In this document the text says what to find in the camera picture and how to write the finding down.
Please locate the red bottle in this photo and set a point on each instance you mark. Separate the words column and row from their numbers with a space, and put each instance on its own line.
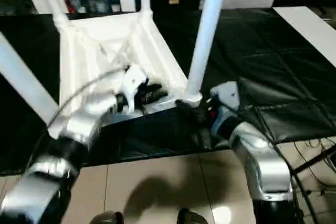
column 69, row 3

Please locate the dark robot leg part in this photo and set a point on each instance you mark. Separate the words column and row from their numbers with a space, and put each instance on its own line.
column 189, row 216
column 107, row 217

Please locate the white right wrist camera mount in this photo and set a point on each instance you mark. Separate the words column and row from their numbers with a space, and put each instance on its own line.
column 228, row 93

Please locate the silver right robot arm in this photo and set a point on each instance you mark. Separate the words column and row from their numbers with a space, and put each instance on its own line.
column 267, row 166

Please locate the white cup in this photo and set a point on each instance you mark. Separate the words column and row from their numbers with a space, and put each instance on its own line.
column 114, row 7

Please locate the yellow label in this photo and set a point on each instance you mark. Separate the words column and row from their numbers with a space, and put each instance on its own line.
column 174, row 1

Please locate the white plastic table top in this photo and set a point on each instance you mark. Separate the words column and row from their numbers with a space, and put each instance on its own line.
column 86, row 51

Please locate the black floor stand foot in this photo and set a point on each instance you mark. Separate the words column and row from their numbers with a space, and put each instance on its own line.
column 315, row 159

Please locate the white plastic upturned table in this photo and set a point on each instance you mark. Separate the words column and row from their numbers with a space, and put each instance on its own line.
column 262, row 51

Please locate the white board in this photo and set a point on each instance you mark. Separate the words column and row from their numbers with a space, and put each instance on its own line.
column 307, row 24

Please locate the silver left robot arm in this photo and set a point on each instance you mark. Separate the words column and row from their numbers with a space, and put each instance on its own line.
column 78, row 127

